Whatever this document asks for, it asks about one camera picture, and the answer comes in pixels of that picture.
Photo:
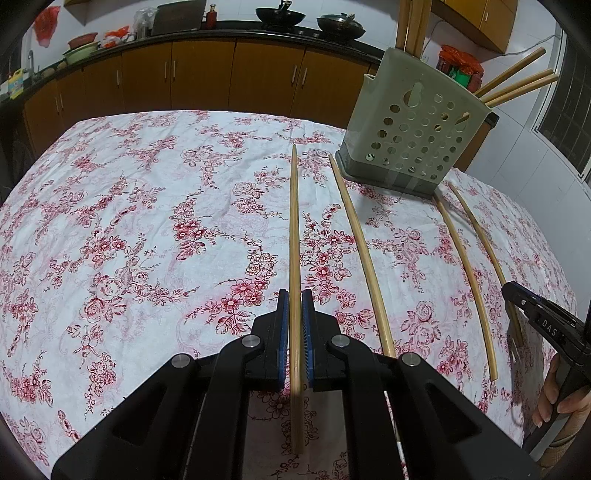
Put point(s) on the black wok with lid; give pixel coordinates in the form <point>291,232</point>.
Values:
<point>341,26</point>

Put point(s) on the person's right hand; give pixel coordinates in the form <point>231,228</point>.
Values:
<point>547,392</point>

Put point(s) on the red bottle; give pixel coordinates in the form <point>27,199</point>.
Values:
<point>212,16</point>

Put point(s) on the black kitchen countertop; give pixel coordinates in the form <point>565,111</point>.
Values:
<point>194,33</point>

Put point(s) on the green box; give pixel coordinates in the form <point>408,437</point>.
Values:
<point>458,76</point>

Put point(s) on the wooden base cabinets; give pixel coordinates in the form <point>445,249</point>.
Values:
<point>203,74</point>

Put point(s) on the red and white plastic bag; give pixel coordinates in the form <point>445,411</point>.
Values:
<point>115,37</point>

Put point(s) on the yellow detergent bottle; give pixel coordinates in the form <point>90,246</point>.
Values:
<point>15,85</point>

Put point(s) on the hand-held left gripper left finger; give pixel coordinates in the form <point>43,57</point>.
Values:
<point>282,341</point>

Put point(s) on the clear plastic container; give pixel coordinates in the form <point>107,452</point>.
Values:
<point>145,21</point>

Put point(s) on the wooden wall cabinets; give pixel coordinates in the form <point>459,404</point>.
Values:
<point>489,18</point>

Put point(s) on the brown basin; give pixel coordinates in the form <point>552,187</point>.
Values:
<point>83,40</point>

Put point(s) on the green perforated utensil holder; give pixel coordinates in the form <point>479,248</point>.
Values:
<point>364,120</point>

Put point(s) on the green basin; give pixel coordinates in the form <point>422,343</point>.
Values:
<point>81,53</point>

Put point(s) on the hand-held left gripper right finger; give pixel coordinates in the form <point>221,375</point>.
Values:
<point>308,341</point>

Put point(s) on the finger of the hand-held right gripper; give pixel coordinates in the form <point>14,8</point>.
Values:
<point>519,297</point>

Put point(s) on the crumpled red plastic bag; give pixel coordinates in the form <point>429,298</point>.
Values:
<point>459,57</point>

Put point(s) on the black gas stove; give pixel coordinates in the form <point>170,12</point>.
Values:
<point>300,31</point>

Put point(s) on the steel faucet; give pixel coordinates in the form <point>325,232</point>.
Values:
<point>31,64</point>

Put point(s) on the large barred window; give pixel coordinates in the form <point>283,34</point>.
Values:
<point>572,115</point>

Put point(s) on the floral tablecloth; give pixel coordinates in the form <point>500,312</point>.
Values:
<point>138,207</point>

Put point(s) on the wooden chopstick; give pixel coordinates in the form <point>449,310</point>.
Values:
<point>485,240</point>
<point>471,277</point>
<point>524,90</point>
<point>295,230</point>
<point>369,272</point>
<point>421,25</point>
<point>512,70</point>
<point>519,84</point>

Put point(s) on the dark wooden cutting board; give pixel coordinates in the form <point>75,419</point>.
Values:
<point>180,16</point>

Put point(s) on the red container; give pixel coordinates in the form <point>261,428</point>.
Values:
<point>474,83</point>

